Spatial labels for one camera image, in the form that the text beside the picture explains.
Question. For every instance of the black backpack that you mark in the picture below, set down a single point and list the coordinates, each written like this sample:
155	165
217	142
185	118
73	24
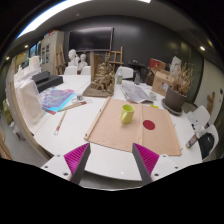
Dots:
206	145

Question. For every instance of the red box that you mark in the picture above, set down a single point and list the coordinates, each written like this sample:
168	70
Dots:
156	64

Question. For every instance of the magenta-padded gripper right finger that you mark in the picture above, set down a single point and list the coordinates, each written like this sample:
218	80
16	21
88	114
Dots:
148	160

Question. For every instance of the round ceiling lights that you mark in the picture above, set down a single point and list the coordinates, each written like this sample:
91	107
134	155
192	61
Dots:
202	48

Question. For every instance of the tan wooden drawing board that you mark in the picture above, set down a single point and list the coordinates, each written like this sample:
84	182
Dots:
163	136
113	125

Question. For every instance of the black flat case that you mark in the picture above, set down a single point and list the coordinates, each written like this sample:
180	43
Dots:
48	83

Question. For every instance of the small paint jar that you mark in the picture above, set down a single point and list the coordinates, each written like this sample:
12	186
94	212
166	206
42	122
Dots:
79	97

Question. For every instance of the white plaster bust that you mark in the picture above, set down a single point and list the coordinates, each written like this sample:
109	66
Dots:
82	62
72	57

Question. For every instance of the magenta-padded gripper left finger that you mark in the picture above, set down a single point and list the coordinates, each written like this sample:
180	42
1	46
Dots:
75	160

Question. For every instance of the flat round red coaster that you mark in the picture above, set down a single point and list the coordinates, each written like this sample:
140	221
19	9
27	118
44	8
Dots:
149	125

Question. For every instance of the white foam block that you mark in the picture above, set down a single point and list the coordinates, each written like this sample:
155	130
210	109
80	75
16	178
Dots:
30	101

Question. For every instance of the small yellow tag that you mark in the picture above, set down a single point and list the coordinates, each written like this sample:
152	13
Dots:
154	106

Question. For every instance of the dry plant in grey pot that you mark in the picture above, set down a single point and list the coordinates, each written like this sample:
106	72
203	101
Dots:
175	96

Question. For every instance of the white spray bottle green label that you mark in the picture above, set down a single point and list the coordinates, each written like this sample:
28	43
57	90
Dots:
119	77

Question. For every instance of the paint brush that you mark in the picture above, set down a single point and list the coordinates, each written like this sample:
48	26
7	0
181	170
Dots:
71	106

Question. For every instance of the grey drink bottle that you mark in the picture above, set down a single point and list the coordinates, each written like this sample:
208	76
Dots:
137	79

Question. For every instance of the lime green mug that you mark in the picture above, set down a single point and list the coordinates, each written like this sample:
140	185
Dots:
126	115

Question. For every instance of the wooden mannequin figure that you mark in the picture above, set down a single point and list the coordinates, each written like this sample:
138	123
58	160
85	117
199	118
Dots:
210	101

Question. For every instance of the open newspaper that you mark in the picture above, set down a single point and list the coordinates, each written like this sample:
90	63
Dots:
135	93

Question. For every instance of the white chair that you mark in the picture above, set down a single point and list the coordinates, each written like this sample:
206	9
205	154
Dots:
126	72
213	131
200	116
86	70
70	70

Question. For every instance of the wooden easel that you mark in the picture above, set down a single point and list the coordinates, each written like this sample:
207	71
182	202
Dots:
60	61
115	56

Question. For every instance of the long ceiling light panel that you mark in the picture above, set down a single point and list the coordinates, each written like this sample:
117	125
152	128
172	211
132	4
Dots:
50	15

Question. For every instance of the brown cardboard box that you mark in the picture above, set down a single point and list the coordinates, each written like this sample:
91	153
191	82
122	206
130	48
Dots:
160	83

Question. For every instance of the small white bowl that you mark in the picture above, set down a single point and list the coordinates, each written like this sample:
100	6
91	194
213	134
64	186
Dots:
152	96

